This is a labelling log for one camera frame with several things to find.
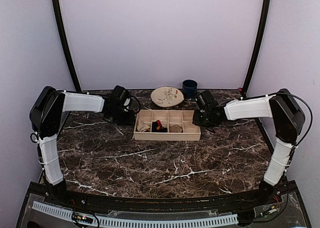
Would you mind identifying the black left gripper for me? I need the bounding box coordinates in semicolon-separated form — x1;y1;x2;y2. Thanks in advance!
108;106;136;126

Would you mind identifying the beige striped sock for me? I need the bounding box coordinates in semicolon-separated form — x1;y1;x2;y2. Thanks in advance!
136;120;151;132

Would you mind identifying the wooden compartment tray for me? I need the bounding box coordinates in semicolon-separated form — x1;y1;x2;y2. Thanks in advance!
133;110;201;141

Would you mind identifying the tan plain sock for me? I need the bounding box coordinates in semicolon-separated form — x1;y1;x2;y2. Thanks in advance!
169;124;183;133

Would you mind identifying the black argyle sock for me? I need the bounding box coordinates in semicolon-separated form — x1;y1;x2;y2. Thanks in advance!
151;120;168;133

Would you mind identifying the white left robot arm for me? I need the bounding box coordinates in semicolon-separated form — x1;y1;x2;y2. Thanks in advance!
29;85;137;186

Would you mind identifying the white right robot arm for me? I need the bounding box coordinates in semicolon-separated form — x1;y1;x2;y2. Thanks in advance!
192;89;308;205

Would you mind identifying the dark blue mug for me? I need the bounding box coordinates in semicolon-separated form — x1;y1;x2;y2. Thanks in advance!
182;79;198;99

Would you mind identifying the patterned ceramic plate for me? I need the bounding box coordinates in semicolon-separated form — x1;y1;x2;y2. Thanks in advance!
150;86;184;108

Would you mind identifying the white slotted cable duct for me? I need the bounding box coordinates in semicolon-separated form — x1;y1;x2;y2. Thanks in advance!
32;201;239;228

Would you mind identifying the left black corner post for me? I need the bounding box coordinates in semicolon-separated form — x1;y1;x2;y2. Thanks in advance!
51;0;82;92

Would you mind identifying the black corner post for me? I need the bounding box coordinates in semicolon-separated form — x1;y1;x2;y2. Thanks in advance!
51;0;82;92
242;0;271;96

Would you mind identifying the right black corner post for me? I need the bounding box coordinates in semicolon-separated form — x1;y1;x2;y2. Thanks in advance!
242;0;271;96

